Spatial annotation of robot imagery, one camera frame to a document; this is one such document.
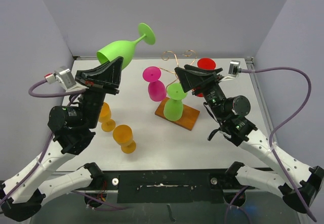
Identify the green wine glass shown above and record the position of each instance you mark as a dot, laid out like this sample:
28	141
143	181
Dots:
126	48
173	108

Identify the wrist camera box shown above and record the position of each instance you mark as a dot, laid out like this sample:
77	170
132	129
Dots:
63	76
234	70

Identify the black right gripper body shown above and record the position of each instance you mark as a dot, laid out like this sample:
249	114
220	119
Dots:
214	95

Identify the orange wine glass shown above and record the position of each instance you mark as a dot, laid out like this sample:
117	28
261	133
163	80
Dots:
123	136
107	123

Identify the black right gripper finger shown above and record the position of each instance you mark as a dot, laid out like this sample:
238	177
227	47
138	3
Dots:
191	73
202	84

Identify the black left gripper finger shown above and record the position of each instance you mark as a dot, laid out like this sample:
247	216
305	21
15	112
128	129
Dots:
97	87
107	72

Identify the red plastic wine glass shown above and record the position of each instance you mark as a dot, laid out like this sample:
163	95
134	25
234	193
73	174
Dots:
206	64

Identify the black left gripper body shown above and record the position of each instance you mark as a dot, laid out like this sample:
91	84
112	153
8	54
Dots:
92	103

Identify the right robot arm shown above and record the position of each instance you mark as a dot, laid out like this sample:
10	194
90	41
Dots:
295	182

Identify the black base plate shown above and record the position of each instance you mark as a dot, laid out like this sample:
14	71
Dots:
167	186

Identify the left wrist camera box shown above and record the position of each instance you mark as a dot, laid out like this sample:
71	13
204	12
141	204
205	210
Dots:
63	76

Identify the gold wire wine glass rack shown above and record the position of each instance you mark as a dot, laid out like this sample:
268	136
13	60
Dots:
190	115

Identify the pink plastic wine glass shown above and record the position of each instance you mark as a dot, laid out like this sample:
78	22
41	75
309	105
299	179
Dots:
156	89

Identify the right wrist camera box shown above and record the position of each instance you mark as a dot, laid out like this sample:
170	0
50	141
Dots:
234	70

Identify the orange wine glass front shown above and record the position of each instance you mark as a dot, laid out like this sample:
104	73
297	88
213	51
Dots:
123	136

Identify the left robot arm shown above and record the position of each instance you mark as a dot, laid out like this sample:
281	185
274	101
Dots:
72	130

